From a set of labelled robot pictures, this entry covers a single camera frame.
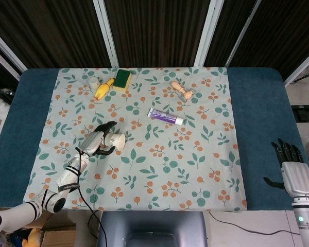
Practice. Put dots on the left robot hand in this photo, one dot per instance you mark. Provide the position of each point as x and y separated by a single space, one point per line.
98 140

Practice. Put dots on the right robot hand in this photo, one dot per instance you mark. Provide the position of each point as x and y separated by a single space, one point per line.
294 175

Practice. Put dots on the white paper cup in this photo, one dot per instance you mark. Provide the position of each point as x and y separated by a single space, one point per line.
114 141

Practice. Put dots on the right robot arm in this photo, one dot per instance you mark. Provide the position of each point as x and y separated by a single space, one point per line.
306 221

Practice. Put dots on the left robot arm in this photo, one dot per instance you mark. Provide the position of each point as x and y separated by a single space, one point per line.
41 195

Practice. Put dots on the floral patterned tablecloth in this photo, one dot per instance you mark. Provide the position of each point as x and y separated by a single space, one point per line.
144 139

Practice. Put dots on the yellow rubber chicken toy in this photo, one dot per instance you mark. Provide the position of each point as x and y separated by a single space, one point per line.
103 88

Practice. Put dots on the yellow green sponge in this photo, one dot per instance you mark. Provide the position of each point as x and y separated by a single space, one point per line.
122 79

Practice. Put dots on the purple toothpaste tube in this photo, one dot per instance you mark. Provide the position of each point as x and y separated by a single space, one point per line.
166 116

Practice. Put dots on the cardboard box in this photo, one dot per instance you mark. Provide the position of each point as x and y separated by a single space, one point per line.
56 231

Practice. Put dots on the yellow plush toy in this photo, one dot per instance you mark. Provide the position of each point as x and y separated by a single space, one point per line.
32 238

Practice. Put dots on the white partition frame post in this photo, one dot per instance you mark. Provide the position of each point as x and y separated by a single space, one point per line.
302 64
243 29
106 33
207 32
5 51

